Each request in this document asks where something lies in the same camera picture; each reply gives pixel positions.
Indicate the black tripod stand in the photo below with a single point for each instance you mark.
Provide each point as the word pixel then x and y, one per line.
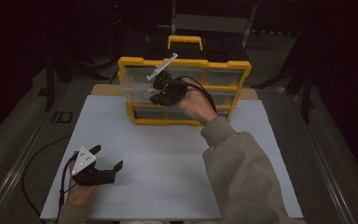
pixel 50 81

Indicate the clear plastic drawer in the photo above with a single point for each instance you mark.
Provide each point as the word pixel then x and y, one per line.
pixel 135 85

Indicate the black rectangular floor marker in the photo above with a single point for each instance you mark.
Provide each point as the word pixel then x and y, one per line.
pixel 56 117

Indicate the person's right hand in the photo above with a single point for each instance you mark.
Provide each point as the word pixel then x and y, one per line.
pixel 195 105

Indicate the black metal stand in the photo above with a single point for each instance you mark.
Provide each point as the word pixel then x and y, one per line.
pixel 306 93

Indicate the metal floor rail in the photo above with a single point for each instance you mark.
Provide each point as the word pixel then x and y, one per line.
pixel 15 168
pixel 320 161

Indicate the yellow drawer organizer cabinet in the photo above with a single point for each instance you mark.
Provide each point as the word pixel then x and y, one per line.
pixel 223 63

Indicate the person's left hand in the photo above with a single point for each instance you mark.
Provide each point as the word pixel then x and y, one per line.
pixel 78 196

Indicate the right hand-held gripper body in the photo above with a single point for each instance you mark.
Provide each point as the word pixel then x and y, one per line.
pixel 174 91

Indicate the grey metal frame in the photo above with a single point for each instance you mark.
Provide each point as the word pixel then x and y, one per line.
pixel 211 23

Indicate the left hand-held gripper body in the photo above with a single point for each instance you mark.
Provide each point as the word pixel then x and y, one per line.
pixel 84 161

